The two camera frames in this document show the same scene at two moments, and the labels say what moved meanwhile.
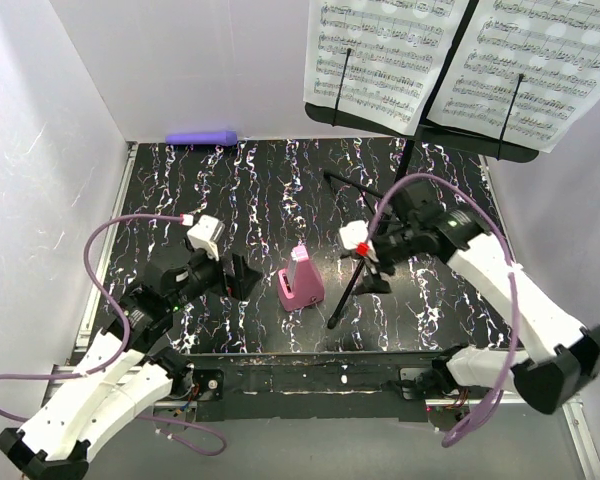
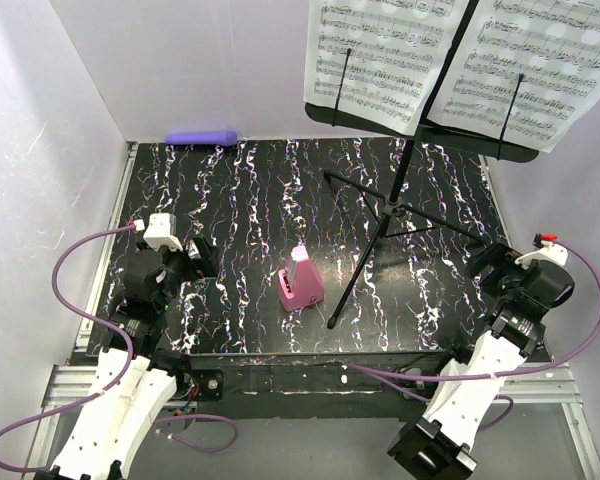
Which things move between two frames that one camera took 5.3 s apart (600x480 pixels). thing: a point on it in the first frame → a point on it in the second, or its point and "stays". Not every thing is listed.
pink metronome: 299,284 stays
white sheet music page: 394,48 stays
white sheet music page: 567,51 stays
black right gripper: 373,284 → 495,256
